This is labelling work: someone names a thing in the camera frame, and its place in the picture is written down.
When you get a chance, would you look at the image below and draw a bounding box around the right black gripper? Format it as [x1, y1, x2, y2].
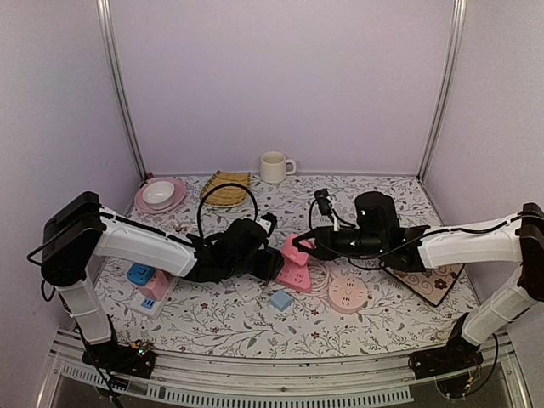
[294, 225, 386, 261]

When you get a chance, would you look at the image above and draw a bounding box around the pink power strip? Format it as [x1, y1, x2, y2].
[275, 235, 312, 293]

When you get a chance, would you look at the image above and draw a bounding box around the light blue plug adapter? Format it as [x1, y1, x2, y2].
[270, 290, 293, 312]

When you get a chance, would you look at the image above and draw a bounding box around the round pink socket hub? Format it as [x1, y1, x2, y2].
[327, 276, 369, 315]

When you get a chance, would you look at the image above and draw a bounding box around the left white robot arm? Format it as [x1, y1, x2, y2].
[26, 191, 283, 369]

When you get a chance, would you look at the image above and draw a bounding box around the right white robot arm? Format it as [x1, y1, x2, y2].
[293, 190, 543, 371]

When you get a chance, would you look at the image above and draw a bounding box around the white plug adapter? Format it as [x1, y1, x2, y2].
[234, 280, 262, 303]

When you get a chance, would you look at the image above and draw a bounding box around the yellow bamboo tray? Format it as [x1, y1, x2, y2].
[200, 170, 251, 207]

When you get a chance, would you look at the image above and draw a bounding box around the cream ceramic mug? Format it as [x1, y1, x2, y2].
[260, 151, 297, 184]

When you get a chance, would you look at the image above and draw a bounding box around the pink plate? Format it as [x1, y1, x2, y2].
[134, 178, 186, 214]

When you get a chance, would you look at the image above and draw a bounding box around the pink cube adapter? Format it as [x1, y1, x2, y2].
[139, 269, 170, 301]

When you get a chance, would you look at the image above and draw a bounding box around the white bowl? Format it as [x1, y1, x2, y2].
[142, 181, 175, 210]

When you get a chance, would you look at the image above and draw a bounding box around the cyan cube adapter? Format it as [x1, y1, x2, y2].
[127, 263, 156, 286]

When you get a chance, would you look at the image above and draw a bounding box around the white power strip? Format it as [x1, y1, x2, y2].
[129, 275, 177, 320]

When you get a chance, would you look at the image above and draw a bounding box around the floral square tray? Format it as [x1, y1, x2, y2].
[388, 263, 465, 307]

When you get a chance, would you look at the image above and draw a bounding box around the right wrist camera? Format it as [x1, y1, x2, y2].
[314, 189, 340, 232]

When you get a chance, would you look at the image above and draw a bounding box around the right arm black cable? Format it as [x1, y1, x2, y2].
[308, 199, 422, 270]

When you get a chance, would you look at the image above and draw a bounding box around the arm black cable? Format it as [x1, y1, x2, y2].
[195, 182, 258, 243]
[308, 199, 422, 270]

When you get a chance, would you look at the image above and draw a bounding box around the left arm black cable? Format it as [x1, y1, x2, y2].
[195, 182, 258, 243]

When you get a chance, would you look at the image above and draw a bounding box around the aluminium front rail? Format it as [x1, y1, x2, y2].
[37, 330, 536, 407]

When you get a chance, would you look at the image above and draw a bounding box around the right aluminium corner post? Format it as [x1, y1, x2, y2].
[417, 0, 467, 184]

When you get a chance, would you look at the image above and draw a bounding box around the aluminium corner post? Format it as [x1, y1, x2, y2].
[96, 0, 148, 182]
[417, 0, 467, 184]

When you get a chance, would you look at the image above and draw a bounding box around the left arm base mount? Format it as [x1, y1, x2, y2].
[82, 334, 156, 379]

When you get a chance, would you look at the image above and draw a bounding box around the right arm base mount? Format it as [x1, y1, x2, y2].
[408, 313, 484, 379]

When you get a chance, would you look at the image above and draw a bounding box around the left aluminium corner post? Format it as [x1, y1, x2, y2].
[96, 0, 148, 182]

